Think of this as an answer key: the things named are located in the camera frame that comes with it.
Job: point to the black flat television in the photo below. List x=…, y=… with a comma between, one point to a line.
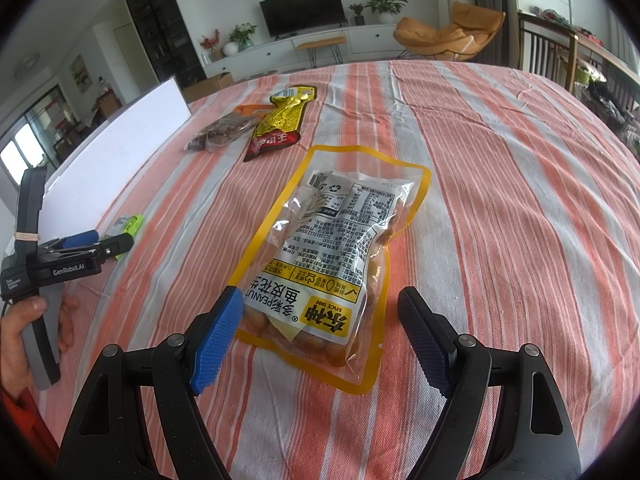
x=302, y=10

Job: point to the yellow and red snack packet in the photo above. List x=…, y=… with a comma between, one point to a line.
x=282, y=120

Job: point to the white television cabinet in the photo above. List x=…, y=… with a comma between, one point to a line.
x=370, y=40

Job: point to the small potted green plant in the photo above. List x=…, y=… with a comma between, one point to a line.
x=357, y=14

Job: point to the brown cardboard box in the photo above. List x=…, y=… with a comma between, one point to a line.
x=207, y=87

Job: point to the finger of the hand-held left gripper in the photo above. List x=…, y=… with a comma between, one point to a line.
x=115, y=246
x=75, y=240

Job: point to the wooden bench with metal legs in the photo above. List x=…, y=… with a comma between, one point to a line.
x=320, y=42

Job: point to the green plant in vase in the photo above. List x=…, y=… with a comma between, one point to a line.
x=242, y=34

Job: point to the orange lounge chair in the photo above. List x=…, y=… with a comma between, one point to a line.
x=440, y=37

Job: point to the large potted green plant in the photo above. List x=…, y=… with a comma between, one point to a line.
x=385, y=5

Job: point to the framed wall picture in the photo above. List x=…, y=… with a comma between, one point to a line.
x=81, y=71

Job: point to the glass sliding door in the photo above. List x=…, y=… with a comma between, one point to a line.
x=30, y=135

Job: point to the clear packet of brown snack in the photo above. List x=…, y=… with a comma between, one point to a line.
x=220, y=132

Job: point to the orange striped tablecloth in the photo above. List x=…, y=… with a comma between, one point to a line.
x=500, y=210

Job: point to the round white vase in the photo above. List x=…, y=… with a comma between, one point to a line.
x=230, y=49

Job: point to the wooden side desk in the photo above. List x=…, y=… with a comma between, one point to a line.
x=615, y=60

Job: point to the yellow-bordered peanut packet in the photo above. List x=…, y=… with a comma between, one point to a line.
x=340, y=225

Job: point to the person's left forearm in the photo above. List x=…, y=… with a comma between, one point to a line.
x=20, y=435

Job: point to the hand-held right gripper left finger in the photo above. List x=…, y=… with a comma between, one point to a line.
x=220, y=340

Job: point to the red flower arrangement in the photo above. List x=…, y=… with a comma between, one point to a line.
x=211, y=42

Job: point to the person's left hand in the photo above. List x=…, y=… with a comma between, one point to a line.
x=12, y=350

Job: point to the dark tall display cabinet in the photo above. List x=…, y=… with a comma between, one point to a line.
x=160, y=25

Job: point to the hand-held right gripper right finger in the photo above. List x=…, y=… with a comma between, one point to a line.
x=425, y=335

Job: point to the white cardboard box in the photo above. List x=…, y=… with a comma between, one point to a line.
x=115, y=160

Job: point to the round ceiling lamp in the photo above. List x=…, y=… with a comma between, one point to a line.
x=27, y=66

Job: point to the green snack packet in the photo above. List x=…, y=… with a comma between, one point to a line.
x=132, y=222

